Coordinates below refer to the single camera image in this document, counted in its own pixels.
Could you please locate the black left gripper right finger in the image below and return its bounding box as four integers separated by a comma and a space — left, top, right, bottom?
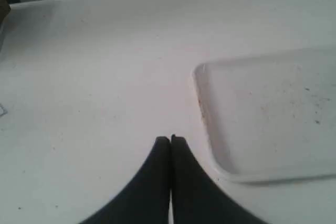
171, 135, 264, 224

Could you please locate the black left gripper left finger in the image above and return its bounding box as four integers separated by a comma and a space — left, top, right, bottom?
82, 136, 171, 223

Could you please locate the white plastic tray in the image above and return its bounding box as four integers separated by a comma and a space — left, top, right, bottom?
193, 46, 335, 183

